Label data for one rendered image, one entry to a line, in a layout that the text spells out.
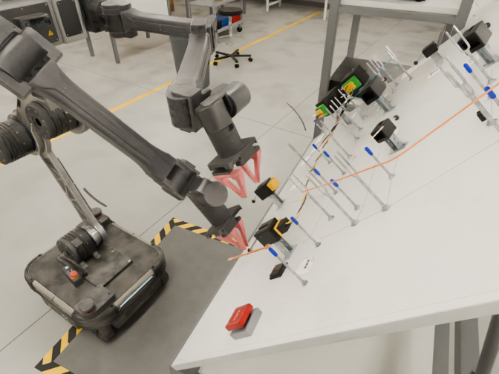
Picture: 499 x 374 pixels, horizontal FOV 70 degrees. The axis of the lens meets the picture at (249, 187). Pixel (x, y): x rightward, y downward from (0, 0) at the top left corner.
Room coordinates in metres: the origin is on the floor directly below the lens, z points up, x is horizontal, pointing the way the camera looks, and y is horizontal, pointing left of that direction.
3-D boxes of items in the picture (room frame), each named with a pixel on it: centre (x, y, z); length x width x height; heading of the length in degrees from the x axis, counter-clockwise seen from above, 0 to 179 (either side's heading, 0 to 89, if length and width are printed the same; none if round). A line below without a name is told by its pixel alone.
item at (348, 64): (1.66, -0.58, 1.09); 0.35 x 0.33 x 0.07; 155
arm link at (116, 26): (1.28, 0.45, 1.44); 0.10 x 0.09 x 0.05; 57
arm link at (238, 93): (0.67, 0.08, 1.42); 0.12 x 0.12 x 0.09; 61
